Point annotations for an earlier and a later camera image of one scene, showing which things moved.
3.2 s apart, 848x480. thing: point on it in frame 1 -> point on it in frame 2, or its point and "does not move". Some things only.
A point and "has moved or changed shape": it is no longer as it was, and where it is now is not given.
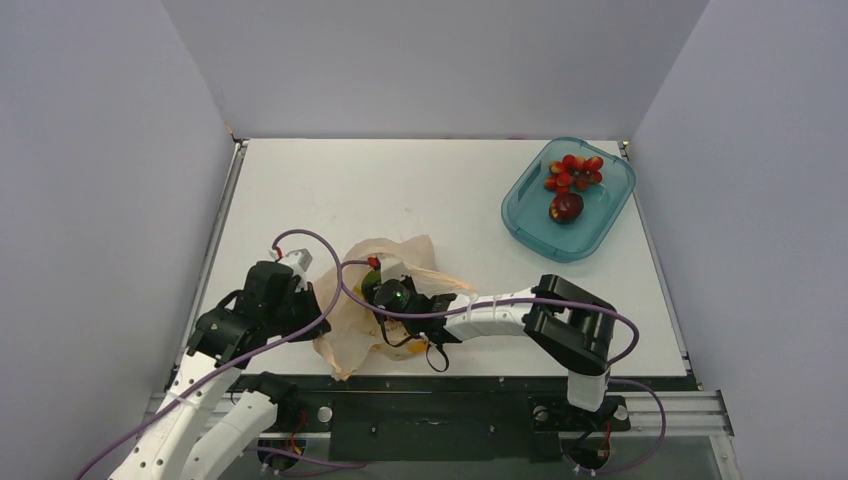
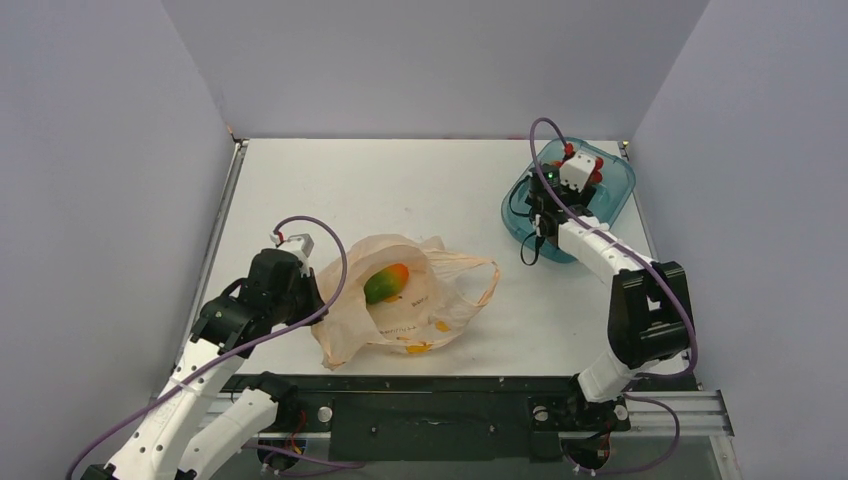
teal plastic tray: x=526 y=204 does not move
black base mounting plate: x=454 y=420 does not move
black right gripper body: x=379 y=294 -> x=579 y=195
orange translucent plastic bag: x=356 y=326 has moved or changed shape
